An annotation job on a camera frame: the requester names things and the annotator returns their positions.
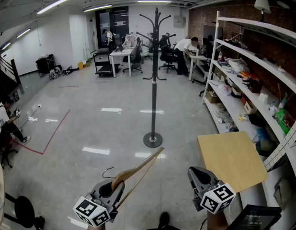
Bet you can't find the white desk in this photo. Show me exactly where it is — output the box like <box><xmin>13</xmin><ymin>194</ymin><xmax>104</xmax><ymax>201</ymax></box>
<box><xmin>183</xmin><ymin>49</ymin><xmax>209</xmax><ymax>81</ymax></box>
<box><xmin>109</xmin><ymin>47</ymin><xmax>135</xmax><ymax>78</ymax></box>

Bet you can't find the black round stool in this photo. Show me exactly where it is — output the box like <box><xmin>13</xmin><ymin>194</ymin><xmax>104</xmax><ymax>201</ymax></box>
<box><xmin>0</xmin><ymin>192</ymin><xmax>46</xmax><ymax>229</ymax></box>

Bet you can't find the orange box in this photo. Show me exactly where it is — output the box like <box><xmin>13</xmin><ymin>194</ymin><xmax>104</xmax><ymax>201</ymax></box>
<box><xmin>241</xmin><ymin>70</ymin><xmax>257</xmax><ymax>81</ymax></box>

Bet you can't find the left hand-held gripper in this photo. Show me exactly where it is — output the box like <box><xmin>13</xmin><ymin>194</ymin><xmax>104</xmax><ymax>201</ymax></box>
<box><xmin>73</xmin><ymin>178</ymin><xmax>126</xmax><ymax>228</ymax></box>

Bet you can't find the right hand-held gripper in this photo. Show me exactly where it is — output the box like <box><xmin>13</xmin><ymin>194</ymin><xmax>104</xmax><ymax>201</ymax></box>
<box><xmin>188</xmin><ymin>166</ymin><xmax>237</xmax><ymax>215</ymax></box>

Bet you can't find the black and white backpack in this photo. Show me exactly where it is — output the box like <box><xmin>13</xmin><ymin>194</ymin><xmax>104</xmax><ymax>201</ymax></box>
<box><xmin>49</xmin><ymin>64</ymin><xmax>64</xmax><ymax>80</ymax></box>

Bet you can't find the black tablet device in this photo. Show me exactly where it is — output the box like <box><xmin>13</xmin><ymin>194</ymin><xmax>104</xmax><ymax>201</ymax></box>
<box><xmin>226</xmin><ymin>204</ymin><xmax>282</xmax><ymax>230</ymax></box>

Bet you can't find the person's right forearm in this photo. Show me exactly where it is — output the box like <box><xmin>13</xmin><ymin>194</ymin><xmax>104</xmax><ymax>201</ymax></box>
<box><xmin>206</xmin><ymin>211</ymin><xmax>229</xmax><ymax>230</ymax></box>

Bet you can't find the white shelving unit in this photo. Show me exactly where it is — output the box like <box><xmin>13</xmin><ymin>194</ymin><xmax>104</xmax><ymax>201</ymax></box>
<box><xmin>202</xmin><ymin>10</ymin><xmax>296</xmax><ymax>230</ymax></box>

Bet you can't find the black stair railing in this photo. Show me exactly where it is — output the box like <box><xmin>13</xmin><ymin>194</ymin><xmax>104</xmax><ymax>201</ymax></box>
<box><xmin>0</xmin><ymin>48</ymin><xmax>22</xmax><ymax>105</ymax></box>

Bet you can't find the black platform cart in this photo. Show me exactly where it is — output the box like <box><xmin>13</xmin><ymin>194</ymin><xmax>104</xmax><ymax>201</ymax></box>
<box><xmin>93</xmin><ymin>52</ymin><xmax>121</xmax><ymax>78</ymax></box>

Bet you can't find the black storage box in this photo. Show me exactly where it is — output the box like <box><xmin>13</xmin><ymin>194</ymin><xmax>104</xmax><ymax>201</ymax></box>
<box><xmin>35</xmin><ymin>54</ymin><xmax>56</xmax><ymax>75</ymax></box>

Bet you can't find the black glass door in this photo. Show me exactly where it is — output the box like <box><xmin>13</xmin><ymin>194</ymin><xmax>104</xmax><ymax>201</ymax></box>
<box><xmin>95</xmin><ymin>6</ymin><xmax>129</xmax><ymax>49</ymax></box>

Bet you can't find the black coat rack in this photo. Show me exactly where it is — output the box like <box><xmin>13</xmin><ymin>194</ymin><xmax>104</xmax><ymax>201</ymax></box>
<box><xmin>136</xmin><ymin>7</ymin><xmax>177</xmax><ymax>149</ymax></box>

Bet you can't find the light wooden board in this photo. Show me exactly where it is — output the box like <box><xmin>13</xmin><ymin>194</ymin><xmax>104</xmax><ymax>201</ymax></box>
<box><xmin>197</xmin><ymin>131</ymin><xmax>269</xmax><ymax>193</ymax></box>

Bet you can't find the blue plastic bag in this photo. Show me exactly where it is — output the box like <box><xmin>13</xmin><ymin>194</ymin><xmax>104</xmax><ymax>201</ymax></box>
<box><xmin>254</xmin><ymin>127</ymin><xmax>269</xmax><ymax>144</ymax></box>

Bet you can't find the clear crumpled plastic bag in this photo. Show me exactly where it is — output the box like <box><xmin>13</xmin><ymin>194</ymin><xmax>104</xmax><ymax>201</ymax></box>
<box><xmin>228</xmin><ymin>57</ymin><xmax>250</xmax><ymax>73</ymax></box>

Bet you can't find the person's black shoe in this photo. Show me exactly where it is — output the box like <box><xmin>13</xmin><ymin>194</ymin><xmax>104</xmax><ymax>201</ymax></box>
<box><xmin>159</xmin><ymin>211</ymin><xmax>171</xmax><ymax>228</ymax></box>

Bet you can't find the person's black clothing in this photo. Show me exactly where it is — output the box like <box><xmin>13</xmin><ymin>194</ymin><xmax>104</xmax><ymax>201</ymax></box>
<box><xmin>145</xmin><ymin>225</ymin><xmax>182</xmax><ymax>230</ymax></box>

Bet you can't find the grey electrical wall box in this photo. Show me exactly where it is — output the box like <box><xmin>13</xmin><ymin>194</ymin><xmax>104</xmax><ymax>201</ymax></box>
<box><xmin>174</xmin><ymin>15</ymin><xmax>186</xmax><ymax>29</ymax></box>

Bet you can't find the green packet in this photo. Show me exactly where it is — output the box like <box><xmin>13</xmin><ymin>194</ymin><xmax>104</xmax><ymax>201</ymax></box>
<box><xmin>275</xmin><ymin>108</ymin><xmax>293</xmax><ymax>135</ymax></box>

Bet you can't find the white table lamp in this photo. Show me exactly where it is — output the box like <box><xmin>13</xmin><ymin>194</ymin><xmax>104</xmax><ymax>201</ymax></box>
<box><xmin>254</xmin><ymin>0</ymin><xmax>272</xmax><ymax>23</ymax></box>

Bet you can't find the black screen on stand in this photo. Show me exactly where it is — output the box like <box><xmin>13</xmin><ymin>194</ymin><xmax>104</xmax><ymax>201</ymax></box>
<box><xmin>202</xmin><ymin>24</ymin><xmax>220</xmax><ymax>57</ymax></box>

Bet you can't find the brown cardboard box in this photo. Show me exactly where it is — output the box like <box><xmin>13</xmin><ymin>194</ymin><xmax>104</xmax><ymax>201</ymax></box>
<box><xmin>205</xmin><ymin>91</ymin><xmax>221</xmax><ymax>104</ymax></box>

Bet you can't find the black office chair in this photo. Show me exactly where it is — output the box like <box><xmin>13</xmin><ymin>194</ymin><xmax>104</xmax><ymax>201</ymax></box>
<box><xmin>158</xmin><ymin>33</ymin><xmax>179</xmax><ymax>74</ymax></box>
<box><xmin>122</xmin><ymin>37</ymin><xmax>144</xmax><ymax>74</ymax></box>

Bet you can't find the brown wooden hanger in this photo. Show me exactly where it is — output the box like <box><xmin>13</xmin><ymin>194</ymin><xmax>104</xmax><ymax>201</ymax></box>
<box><xmin>102</xmin><ymin>147</ymin><xmax>165</xmax><ymax>210</ymax></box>

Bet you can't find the white printed plastic bag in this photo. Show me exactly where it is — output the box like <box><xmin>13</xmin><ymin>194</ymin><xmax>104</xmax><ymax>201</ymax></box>
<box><xmin>217</xmin><ymin>83</ymin><xmax>233</xmax><ymax>96</ymax></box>

